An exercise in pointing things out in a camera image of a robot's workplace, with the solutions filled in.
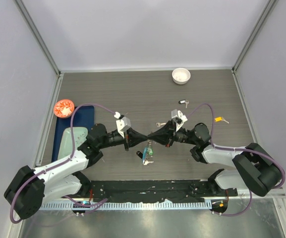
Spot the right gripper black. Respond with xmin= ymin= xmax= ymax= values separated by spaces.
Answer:
xmin=147 ymin=119 xmax=198 ymax=148

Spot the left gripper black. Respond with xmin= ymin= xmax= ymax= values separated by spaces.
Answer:
xmin=98 ymin=127 xmax=147 ymax=151

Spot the bare silver key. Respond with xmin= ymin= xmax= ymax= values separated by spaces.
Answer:
xmin=156 ymin=122 xmax=166 ymax=127

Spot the key with black tag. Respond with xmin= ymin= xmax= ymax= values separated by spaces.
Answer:
xmin=136 ymin=151 xmax=143 ymax=159
xmin=178 ymin=100 xmax=189 ymax=109

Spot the key with green tag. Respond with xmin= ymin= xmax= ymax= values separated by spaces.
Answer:
xmin=147 ymin=146 xmax=154 ymax=156

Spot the large keyring with small rings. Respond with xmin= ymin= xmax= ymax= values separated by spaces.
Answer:
xmin=142 ymin=140 xmax=154 ymax=165

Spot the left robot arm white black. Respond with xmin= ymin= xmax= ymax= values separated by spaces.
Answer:
xmin=4 ymin=123 xmax=147 ymax=224

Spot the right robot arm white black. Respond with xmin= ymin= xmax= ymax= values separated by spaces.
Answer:
xmin=147 ymin=120 xmax=285 ymax=197

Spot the pale green rectangular plate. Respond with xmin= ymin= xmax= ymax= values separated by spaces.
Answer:
xmin=57 ymin=127 xmax=88 ymax=159

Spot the dark blue tray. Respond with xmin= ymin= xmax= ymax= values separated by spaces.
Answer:
xmin=51 ymin=106 xmax=95 ymax=162

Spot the key with yellow tag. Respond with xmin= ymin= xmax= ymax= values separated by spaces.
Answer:
xmin=214 ymin=117 xmax=229 ymax=124

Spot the white bowl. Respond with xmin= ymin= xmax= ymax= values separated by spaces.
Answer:
xmin=172 ymin=68 xmax=191 ymax=85

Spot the orange patterned bowl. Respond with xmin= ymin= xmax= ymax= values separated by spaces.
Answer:
xmin=53 ymin=99 xmax=75 ymax=119

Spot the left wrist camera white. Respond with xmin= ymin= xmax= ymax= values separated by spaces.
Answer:
xmin=114 ymin=112 xmax=131 ymax=138

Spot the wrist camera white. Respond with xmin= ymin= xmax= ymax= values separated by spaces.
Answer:
xmin=171 ymin=109 xmax=188 ymax=132
xmin=114 ymin=112 xmax=131 ymax=138

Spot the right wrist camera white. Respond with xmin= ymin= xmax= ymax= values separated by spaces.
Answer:
xmin=171 ymin=109 xmax=188 ymax=132

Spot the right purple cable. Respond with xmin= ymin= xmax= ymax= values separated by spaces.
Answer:
xmin=186 ymin=103 xmax=286 ymax=216

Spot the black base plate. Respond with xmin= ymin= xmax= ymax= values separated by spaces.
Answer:
xmin=60 ymin=179 xmax=239 ymax=203

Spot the slotted cable duct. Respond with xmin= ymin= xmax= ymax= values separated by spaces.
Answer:
xmin=40 ymin=200 xmax=212 ymax=211

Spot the aluminium frame rail front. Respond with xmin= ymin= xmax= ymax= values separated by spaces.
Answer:
xmin=268 ymin=187 xmax=286 ymax=198

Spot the right aluminium corner post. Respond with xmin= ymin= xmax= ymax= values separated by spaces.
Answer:
xmin=232 ymin=0 xmax=278 ymax=73

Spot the aluminium corner post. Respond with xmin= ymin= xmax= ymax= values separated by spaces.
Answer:
xmin=13 ymin=0 xmax=61 ymax=77
xmin=232 ymin=0 xmax=278 ymax=73

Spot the left aluminium corner post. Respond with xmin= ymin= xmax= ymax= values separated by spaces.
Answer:
xmin=13 ymin=0 xmax=61 ymax=77

